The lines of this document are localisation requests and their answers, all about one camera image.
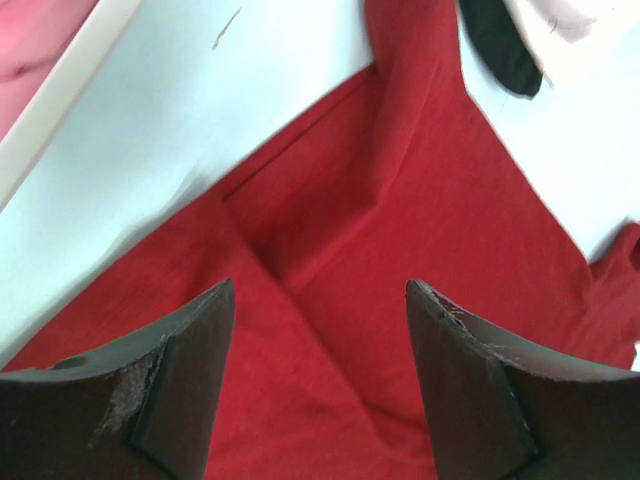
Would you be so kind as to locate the red t-shirt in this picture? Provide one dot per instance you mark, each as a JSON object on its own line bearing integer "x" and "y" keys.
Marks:
{"x": 394, "y": 176}

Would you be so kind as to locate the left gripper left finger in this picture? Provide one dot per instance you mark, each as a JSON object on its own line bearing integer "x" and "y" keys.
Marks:
{"x": 140, "y": 407}

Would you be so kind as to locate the pink t-shirt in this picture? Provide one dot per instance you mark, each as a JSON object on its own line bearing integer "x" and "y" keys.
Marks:
{"x": 34, "y": 35}

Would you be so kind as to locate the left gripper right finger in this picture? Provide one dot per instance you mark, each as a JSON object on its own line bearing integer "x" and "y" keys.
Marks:
{"x": 499, "y": 406}

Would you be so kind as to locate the folded white t-shirt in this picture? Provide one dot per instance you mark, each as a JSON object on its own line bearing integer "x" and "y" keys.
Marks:
{"x": 567, "y": 39}

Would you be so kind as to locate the folded black t-shirt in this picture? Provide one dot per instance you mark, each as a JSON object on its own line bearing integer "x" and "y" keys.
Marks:
{"x": 496, "y": 40}

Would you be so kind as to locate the white plastic basin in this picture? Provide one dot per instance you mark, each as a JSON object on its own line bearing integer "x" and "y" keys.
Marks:
{"x": 31, "y": 133}

